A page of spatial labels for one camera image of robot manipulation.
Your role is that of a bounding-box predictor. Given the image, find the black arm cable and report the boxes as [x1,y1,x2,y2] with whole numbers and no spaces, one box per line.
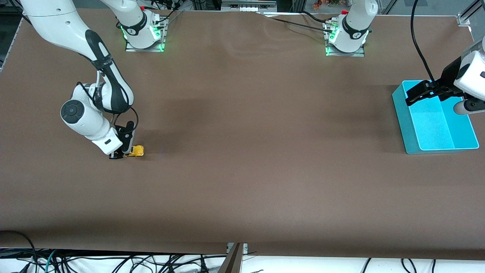
[410,0,457,93]
[78,30,139,134]

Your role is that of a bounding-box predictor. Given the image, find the short black table cable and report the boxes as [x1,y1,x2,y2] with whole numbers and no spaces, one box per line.
[301,11,334,24]

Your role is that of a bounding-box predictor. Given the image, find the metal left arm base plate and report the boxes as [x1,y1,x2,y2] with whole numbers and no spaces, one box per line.
[325,21,365,57]

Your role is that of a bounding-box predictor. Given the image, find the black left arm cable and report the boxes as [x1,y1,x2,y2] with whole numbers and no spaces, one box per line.
[410,0,457,93]

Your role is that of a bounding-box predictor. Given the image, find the yellow beetle toy car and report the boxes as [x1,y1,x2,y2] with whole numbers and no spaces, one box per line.
[123,145,145,158]

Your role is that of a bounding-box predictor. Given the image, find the long black table cable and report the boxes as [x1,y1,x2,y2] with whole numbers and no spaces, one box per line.
[261,13,334,33]

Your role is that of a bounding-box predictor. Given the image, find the grey table leg post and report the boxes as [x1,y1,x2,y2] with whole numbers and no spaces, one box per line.
[218,243,249,273]

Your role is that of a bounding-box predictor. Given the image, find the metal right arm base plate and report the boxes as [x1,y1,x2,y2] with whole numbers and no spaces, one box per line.
[125,17,166,52]

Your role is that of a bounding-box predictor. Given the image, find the black looped floor cable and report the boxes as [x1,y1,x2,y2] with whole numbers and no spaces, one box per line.
[0,230,38,273]

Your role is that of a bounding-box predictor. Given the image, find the brown table cover sheet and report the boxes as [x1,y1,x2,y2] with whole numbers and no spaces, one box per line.
[0,8,485,261]

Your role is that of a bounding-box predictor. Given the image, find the cyan plastic storage bin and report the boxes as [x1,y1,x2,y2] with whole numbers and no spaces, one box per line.
[392,80,480,155]

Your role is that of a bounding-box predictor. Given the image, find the teal floor cable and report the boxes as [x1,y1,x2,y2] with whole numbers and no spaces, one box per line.
[45,249,57,273]

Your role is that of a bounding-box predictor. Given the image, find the white power strip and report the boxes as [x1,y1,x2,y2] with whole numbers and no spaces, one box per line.
[222,0,277,12]

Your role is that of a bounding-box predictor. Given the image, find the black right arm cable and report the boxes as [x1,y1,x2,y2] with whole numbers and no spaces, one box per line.
[78,30,139,134]

